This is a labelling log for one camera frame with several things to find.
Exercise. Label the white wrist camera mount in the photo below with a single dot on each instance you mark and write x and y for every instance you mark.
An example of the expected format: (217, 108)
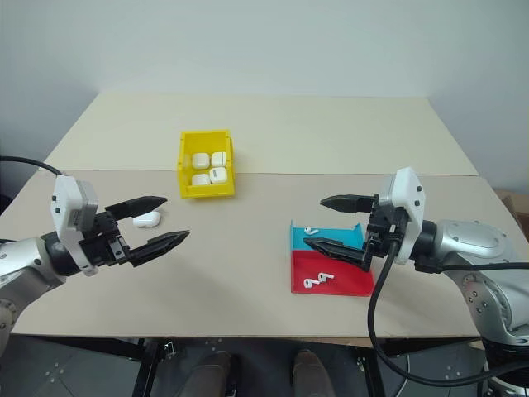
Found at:
(66, 198)
(407, 194)

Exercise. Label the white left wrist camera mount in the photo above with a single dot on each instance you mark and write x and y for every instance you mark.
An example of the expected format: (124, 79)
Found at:
(66, 198)

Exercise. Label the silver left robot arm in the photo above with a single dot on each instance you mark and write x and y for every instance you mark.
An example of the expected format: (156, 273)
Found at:
(20, 256)

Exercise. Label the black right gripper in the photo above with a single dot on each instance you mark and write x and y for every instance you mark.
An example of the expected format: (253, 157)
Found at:
(382, 231)

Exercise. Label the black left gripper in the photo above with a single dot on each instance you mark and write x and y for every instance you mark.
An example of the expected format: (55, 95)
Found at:
(103, 244)

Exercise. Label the blue plastic tray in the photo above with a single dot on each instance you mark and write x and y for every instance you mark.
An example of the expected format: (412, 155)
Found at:
(343, 237)

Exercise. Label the yellow plastic bin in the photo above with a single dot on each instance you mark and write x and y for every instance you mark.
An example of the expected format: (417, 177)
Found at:
(206, 192)

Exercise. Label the red plastic tray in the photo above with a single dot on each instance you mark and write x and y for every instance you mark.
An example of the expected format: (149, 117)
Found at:
(351, 283)

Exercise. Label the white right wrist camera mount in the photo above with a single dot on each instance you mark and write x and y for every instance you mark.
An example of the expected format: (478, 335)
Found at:
(407, 194)

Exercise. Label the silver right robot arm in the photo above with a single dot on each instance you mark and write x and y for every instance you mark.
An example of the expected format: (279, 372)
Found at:
(475, 240)

